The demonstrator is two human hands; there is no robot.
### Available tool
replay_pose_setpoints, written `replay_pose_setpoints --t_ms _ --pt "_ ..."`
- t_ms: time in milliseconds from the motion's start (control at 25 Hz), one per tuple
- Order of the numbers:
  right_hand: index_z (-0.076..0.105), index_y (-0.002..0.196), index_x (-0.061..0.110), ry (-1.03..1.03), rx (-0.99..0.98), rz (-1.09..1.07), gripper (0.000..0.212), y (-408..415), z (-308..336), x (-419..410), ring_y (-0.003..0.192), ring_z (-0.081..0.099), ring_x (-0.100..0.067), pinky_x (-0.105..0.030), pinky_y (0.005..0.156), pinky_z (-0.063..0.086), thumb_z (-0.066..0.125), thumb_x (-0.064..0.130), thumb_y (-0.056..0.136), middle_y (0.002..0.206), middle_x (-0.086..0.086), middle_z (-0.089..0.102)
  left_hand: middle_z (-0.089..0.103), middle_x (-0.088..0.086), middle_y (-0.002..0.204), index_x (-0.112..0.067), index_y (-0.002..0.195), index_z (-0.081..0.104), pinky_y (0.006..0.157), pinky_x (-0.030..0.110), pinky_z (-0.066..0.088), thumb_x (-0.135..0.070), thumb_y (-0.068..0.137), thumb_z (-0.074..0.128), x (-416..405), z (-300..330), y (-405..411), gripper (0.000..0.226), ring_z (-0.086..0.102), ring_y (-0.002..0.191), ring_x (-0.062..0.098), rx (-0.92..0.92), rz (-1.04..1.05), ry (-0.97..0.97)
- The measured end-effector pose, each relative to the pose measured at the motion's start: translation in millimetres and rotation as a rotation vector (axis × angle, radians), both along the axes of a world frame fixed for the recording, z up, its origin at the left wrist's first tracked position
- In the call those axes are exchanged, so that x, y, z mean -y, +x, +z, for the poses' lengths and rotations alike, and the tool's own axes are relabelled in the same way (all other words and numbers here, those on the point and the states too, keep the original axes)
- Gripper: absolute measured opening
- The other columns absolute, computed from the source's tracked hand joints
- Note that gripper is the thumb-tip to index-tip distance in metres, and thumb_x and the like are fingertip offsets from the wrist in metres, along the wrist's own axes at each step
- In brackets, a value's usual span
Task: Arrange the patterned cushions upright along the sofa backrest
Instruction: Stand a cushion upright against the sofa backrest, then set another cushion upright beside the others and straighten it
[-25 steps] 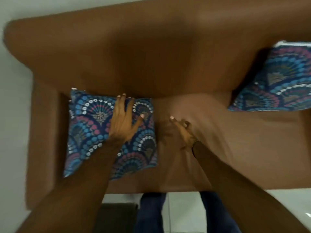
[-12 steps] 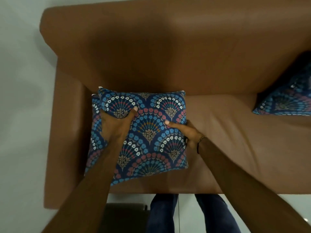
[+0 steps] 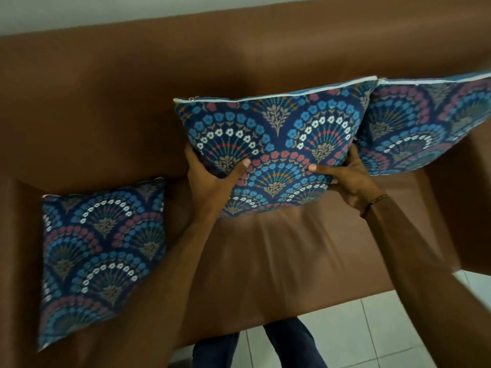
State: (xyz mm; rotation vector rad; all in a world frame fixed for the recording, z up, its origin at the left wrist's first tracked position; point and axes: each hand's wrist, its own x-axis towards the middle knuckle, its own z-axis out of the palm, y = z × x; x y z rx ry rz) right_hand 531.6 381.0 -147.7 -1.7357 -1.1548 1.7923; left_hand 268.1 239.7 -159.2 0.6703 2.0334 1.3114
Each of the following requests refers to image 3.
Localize person's right forearm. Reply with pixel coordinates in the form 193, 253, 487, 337
364, 196, 491, 368

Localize person's right hand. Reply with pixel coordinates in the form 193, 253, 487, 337
308, 145, 388, 217

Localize brown sofa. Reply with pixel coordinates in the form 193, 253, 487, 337
0, 0, 491, 368

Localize brown beaded bracelet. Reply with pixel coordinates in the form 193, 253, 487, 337
360, 194, 389, 219

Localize person's blue trousers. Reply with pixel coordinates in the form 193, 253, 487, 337
192, 317, 330, 368

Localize person's left forearm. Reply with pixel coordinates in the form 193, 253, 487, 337
98, 216, 219, 368

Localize blue floral patterned cushion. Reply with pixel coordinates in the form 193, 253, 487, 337
355, 71, 491, 177
37, 178, 167, 351
173, 76, 378, 220

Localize person's left hand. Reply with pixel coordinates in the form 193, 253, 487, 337
184, 143, 252, 225

